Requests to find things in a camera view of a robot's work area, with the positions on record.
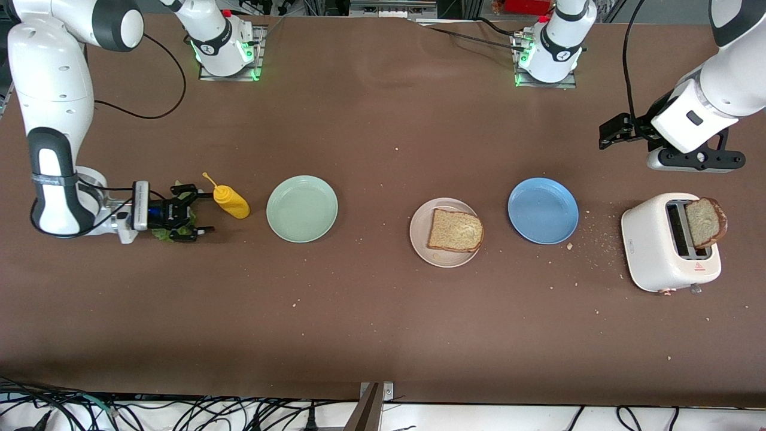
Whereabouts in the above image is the green lettuce leaf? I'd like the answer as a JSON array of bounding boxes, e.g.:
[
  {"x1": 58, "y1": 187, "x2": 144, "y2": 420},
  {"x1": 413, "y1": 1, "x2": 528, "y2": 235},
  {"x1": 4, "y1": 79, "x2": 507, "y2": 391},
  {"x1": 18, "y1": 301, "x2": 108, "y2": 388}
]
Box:
[{"x1": 153, "y1": 178, "x2": 198, "y2": 242}]

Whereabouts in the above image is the yellow mustard squeeze bottle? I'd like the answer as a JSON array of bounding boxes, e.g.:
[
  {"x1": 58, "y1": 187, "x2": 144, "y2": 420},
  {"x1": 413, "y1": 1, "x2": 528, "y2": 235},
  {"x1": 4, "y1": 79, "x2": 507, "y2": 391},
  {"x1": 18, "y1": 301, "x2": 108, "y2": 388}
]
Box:
[{"x1": 202, "y1": 172, "x2": 251, "y2": 220}]

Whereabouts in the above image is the brown bread slice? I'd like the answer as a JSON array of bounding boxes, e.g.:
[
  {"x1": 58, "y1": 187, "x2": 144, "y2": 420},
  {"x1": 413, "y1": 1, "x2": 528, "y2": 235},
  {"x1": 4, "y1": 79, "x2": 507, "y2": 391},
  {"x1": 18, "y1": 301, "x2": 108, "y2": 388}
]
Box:
[
  {"x1": 685, "y1": 197, "x2": 728, "y2": 250},
  {"x1": 426, "y1": 207, "x2": 485, "y2": 254}
]

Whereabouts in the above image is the blue plate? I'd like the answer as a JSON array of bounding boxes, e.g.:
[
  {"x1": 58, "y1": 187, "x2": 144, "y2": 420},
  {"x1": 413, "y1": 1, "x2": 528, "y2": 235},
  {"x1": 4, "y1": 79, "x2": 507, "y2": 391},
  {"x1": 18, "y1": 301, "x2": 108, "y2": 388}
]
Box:
[{"x1": 507, "y1": 177, "x2": 580, "y2": 245}]

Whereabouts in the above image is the pale green plate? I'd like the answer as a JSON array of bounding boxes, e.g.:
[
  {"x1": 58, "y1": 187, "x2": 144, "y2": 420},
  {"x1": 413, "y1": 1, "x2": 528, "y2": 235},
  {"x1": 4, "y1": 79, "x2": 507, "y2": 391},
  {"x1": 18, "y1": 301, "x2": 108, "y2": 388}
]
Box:
[{"x1": 266, "y1": 175, "x2": 339, "y2": 244}]

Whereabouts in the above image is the beige plate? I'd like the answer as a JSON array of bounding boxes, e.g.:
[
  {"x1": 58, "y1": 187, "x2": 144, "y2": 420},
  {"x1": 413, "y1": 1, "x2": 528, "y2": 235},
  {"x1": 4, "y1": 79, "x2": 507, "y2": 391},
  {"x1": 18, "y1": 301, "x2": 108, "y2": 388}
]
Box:
[{"x1": 409, "y1": 198, "x2": 484, "y2": 268}]

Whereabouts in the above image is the white toaster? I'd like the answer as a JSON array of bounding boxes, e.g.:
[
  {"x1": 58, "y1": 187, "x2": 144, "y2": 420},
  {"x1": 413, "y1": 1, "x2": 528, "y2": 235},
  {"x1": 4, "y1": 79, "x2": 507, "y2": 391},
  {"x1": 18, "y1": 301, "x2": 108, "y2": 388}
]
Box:
[{"x1": 621, "y1": 192, "x2": 723, "y2": 296}]

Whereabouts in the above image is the red box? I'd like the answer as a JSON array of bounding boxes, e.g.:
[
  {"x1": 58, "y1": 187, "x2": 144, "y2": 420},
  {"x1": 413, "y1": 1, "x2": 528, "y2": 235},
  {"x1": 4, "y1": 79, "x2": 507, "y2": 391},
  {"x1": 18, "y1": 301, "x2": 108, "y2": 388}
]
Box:
[{"x1": 501, "y1": 0, "x2": 555, "y2": 16}]

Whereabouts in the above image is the dark metal bar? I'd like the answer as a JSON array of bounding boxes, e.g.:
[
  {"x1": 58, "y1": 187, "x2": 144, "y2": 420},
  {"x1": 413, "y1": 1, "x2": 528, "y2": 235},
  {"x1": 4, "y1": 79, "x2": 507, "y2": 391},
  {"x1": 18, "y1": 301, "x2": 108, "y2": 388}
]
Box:
[{"x1": 344, "y1": 383, "x2": 384, "y2": 431}]

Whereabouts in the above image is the grey metal box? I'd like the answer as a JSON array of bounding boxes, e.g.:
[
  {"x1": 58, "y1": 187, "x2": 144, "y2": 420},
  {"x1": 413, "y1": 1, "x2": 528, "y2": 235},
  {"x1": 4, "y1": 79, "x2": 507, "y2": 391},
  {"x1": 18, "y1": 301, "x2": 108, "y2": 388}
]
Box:
[{"x1": 349, "y1": 0, "x2": 439, "y2": 19}]

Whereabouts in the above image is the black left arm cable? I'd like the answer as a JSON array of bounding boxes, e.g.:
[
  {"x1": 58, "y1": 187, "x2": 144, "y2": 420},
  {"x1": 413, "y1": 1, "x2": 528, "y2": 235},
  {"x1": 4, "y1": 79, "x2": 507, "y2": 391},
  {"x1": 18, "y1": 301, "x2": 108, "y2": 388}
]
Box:
[{"x1": 623, "y1": 0, "x2": 647, "y2": 120}]

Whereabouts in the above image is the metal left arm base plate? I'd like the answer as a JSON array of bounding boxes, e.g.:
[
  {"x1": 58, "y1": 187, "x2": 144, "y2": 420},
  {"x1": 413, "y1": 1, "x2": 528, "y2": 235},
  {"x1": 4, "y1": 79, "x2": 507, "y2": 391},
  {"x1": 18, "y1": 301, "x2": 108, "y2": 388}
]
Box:
[{"x1": 513, "y1": 30, "x2": 577, "y2": 90}]

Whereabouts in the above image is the short black table cable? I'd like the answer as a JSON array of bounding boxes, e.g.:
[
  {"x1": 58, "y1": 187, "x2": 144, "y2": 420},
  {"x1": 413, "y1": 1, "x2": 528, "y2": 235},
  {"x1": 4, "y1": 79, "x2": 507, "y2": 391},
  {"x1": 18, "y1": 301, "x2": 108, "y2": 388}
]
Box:
[{"x1": 473, "y1": 17, "x2": 518, "y2": 39}]

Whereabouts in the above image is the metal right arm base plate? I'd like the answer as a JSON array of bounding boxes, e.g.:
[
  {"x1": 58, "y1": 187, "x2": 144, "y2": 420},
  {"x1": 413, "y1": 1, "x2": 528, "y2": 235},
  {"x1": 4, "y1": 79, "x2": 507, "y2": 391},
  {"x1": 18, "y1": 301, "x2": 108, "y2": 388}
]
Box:
[{"x1": 199, "y1": 24, "x2": 265, "y2": 82}]

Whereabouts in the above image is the long black table cable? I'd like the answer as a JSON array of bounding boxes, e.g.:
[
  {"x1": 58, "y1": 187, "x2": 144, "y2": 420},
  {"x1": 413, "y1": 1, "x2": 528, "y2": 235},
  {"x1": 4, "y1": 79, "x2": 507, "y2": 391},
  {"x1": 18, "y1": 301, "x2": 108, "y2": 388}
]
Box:
[{"x1": 419, "y1": 24, "x2": 528, "y2": 53}]

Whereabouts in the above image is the teal floor cable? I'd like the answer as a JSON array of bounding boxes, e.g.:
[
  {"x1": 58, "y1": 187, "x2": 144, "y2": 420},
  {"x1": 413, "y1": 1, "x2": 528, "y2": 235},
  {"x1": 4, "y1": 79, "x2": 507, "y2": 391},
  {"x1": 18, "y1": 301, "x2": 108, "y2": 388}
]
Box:
[{"x1": 72, "y1": 392, "x2": 123, "y2": 420}]

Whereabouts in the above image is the silver metal clamp bracket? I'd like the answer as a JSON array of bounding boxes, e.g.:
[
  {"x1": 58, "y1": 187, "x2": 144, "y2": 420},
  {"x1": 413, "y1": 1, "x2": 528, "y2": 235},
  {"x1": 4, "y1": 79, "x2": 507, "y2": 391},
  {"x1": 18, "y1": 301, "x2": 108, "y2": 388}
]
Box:
[{"x1": 360, "y1": 381, "x2": 395, "y2": 403}]

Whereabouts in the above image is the looped black floor cable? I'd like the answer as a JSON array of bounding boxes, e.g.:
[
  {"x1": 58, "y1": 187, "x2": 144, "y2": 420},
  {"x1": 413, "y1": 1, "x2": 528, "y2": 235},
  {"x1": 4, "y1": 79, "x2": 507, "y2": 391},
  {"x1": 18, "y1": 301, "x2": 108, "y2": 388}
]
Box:
[{"x1": 616, "y1": 405, "x2": 645, "y2": 431}]

